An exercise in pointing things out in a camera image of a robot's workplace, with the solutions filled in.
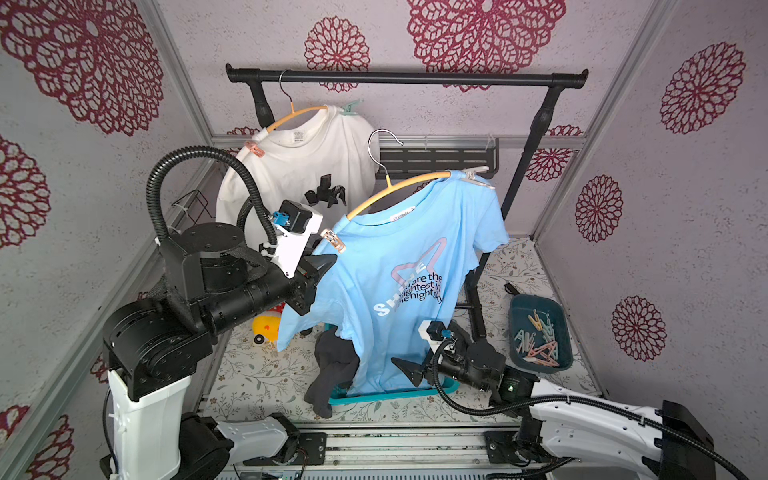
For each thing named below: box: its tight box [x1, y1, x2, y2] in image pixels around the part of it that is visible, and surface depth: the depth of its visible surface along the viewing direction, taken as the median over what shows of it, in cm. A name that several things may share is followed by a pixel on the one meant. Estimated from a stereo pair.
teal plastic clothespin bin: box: [509, 294, 573, 374], surface depth 94 cm
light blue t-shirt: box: [276, 170, 510, 395], surface depth 55 cm
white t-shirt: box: [216, 105, 380, 230], surface depth 69 cm
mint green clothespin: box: [342, 99, 365, 116], surface depth 68 cm
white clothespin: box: [460, 166, 495, 189], surface depth 49 cm
